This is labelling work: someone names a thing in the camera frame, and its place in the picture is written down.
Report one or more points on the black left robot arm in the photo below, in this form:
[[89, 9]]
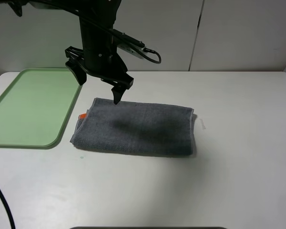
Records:
[[96, 17]]

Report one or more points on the grey towel with orange pattern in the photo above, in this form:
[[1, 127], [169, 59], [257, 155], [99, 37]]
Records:
[[141, 129]]

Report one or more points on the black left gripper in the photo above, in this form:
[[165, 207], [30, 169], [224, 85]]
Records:
[[104, 65]]

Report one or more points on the light green plastic tray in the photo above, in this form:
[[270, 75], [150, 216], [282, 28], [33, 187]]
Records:
[[36, 107]]

